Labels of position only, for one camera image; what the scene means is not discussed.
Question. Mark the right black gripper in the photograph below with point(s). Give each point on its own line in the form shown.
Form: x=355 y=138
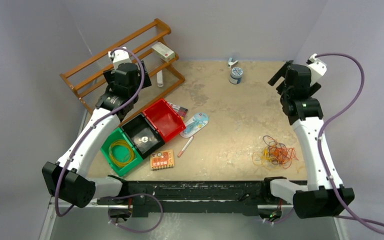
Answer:
x=282 y=73

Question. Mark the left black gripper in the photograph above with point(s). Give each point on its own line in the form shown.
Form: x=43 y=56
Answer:
x=110 y=76

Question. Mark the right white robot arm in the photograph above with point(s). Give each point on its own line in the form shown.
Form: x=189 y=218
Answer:
x=324 y=191

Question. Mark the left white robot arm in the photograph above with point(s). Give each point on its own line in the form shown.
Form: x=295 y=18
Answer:
x=66 y=179

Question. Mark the white stapler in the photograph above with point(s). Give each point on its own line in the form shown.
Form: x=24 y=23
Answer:
x=160 y=79

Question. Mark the wooden shelf rack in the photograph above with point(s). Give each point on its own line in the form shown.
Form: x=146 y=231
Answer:
x=96 y=80

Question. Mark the white red carton box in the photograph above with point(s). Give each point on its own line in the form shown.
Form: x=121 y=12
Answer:
x=164 y=52

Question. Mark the blue lidded jar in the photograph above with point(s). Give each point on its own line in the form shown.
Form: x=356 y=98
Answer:
x=236 y=75

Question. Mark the red plastic bin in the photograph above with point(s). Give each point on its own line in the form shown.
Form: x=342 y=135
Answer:
x=163 y=117

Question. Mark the black plastic bin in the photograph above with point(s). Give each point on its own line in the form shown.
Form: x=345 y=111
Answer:
x=143 y=135

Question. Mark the dark red foil packet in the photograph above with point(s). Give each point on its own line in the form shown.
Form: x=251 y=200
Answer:
x=181 y=111

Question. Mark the green plastic bin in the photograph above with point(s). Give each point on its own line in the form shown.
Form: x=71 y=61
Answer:
x=120 y=153

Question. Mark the blue toothbrush blister pack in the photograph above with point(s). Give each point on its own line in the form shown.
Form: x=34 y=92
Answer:
x=195 y=124

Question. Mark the orange snack packet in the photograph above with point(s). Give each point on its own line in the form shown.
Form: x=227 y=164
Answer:
x=162 y=159

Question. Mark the white orange pen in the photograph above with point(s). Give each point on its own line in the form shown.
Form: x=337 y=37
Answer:
x=185 y=146

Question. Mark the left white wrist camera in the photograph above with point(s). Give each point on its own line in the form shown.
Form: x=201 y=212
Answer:
x=119 y=56

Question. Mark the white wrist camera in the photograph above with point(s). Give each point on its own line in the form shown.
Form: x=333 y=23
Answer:
x=119 y=56
x=317 y=67

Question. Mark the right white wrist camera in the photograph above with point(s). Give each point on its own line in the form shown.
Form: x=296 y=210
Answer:
x=317 y=67

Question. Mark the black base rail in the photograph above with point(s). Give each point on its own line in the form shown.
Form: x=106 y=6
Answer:
x=246 y=197

